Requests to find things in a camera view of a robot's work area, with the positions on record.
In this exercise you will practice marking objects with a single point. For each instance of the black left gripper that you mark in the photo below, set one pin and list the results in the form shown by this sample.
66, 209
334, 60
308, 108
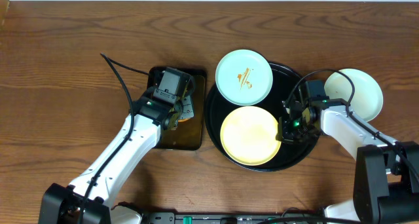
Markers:
182, 112

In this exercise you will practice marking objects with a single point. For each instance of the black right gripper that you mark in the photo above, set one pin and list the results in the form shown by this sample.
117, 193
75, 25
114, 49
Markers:
284, 134

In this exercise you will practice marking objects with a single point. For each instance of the yellow plate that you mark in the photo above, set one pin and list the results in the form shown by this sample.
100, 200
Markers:
248, 136

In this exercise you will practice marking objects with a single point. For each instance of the light green plate ketchup streaks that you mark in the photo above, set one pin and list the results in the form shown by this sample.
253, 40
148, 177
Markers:
244, 77

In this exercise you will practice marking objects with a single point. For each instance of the light green plate orange smear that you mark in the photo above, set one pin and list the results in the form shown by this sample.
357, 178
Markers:
368, 98

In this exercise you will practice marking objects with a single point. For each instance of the orange green scrub sponge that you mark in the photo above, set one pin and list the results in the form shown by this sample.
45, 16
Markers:
183, 120

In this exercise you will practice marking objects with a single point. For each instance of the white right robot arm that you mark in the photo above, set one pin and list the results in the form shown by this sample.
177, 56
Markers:
386, 170

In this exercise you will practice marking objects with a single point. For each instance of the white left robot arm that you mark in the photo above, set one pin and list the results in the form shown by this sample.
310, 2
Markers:
89, 198

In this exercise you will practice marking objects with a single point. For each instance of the black rectangular water tray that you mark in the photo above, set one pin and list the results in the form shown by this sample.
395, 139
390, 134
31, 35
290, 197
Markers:
188, 134

